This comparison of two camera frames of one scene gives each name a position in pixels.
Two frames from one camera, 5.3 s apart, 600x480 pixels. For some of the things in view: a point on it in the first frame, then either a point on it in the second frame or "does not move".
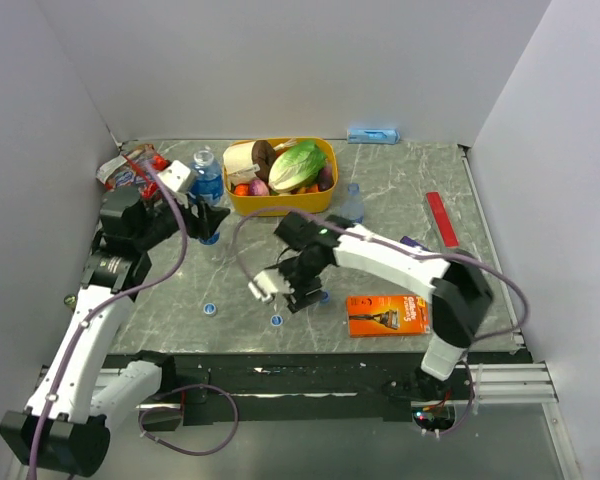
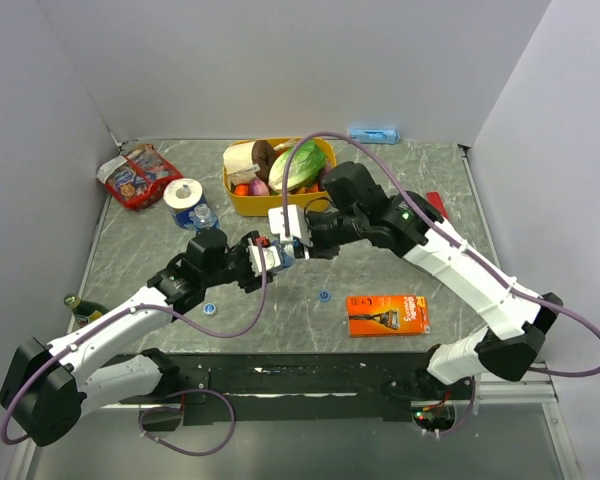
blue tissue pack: [373, 136] does not move
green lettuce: [296, 167] does not move
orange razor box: [379, 315] does not move
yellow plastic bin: [308, 202] does not move
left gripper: [209, 218] → [251, 282]
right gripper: [296, 299] → [316, 250]
